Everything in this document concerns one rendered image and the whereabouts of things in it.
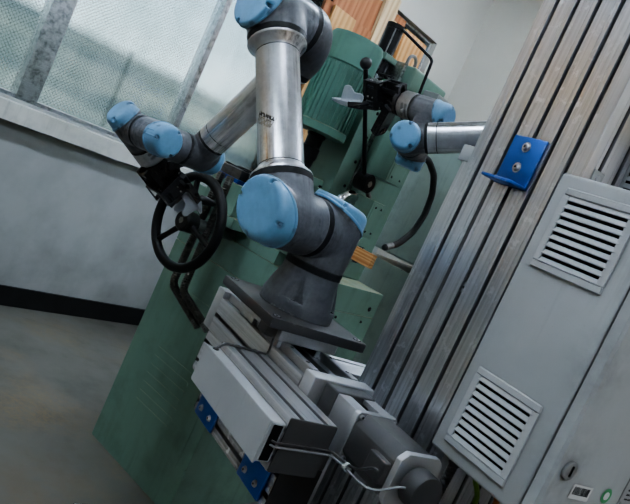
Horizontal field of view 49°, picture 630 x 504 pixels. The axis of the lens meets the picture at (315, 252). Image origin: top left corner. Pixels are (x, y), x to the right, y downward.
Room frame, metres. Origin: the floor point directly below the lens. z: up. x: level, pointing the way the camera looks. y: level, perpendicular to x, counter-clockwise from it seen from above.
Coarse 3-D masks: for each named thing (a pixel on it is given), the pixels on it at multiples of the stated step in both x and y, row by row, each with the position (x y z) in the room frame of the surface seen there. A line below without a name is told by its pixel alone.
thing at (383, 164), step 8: (384, 136) 2.22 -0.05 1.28; (384, 144) 2.22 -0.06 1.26; (376, 152) 2.23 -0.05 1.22; (384, 152) 2.21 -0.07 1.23; (392, 152) 2.19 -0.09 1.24; (376, 160) 2.22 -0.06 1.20; (384, 160) 2.20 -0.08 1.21; (392, 160) 2.18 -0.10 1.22; (376, 168) 2.21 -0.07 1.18; (384, 168) 2.19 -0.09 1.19; (392, 168) 2.18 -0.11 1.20; (400, 168) 2.21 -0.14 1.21; (376, 176) 2.20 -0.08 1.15; (384, 176) 2.18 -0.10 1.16; (392, 176) 2.19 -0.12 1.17; (400, 176) 2.23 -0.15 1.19; (392, 184) 2.22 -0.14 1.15
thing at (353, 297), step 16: (208, 240) 2.08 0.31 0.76; (224, 240) 2.04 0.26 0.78; (224, 256) 2.02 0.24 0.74; (240, 256) 1.99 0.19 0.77; (256, 256) 1.95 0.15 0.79; (240, 272) 1.97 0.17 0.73; (256, 272) 1.94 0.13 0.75; (272, 272) 1.90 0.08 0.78; (352, 288) 2.20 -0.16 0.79; (368, 288) 2.34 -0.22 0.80; (336, 304) 2.16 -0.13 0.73; (352, 304) 2.23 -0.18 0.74; (368, 304) 2.30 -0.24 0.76
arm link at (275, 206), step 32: (256, 0) 1.32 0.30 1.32; (288, 0) 1.32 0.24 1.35; (256, 32) 1.31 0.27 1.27; (288, 32) 1.30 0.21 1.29; (320, 32) 1.40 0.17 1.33; (256, 64) 1.31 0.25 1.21; (288, 64) 1.29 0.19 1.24; (256, 96) 1.29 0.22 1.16; (288, 96) 1.27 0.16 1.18; (288, 128) 1.24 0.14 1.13; (288, 160) 1.21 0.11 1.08; (256, 192) 1.18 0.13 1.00; (288, 192) 1.16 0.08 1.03; (256, 224) 1.17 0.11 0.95; (288, 224) 1.15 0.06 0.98; (320, 224) 1.21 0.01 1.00
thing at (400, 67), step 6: (390, 66) 2.28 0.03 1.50; (396, 66) 2.26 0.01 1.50; (402, 66) 2.25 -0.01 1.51; (390, 72) 2.27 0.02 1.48; (396, 72) 2.26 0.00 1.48; (402, 72) 2.25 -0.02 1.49; (384, 78) 2.28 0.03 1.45; (396, 78) 2.25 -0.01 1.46; (372, 138) 2.25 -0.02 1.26; (360, 162) 2.25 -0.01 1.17; (360, 168) 2.26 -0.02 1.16; (354, 174) 2.25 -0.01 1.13; (348, 186) 2.25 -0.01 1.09
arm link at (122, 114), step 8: (120, 104) 1.56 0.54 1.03; (128, 104) 1.55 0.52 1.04; (112, 112) 1.55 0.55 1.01; (120, 112) 1.53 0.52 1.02; (128, 112) 1.53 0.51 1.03; (136, 112) 1.55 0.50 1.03; (112, 120) 1.53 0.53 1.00; (120, 120) 1.53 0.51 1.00; (128, 120) 1.53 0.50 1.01; (112, 128) 1.55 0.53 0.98; (120, 128) 1.54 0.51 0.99; (128, 128) 1.62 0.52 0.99; (120, 136) 1.56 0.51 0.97; (128, 144) 1.57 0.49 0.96; (136, 152) 1.59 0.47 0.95; (144, 152) 1.59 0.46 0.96
